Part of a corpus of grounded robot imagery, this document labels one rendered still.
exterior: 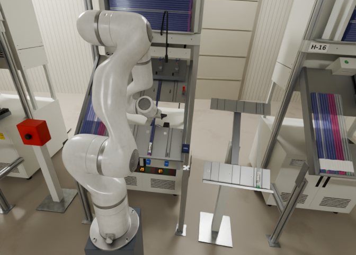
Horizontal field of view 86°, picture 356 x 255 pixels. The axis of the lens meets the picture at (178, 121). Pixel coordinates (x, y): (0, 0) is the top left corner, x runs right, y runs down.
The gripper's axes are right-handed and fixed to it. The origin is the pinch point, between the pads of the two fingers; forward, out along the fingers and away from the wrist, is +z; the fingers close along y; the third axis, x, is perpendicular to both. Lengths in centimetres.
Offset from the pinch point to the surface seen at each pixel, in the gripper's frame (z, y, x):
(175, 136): -1.1, -14.6, 11.8
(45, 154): 22, 83, 32
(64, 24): 173, 210, -180
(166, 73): -0.3, -4.4, -29.3
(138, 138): -1.7, 8.3, 15.4
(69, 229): 34, 61, 87
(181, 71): 0.1, -14.1, -31.8
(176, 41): -3, -9, -52
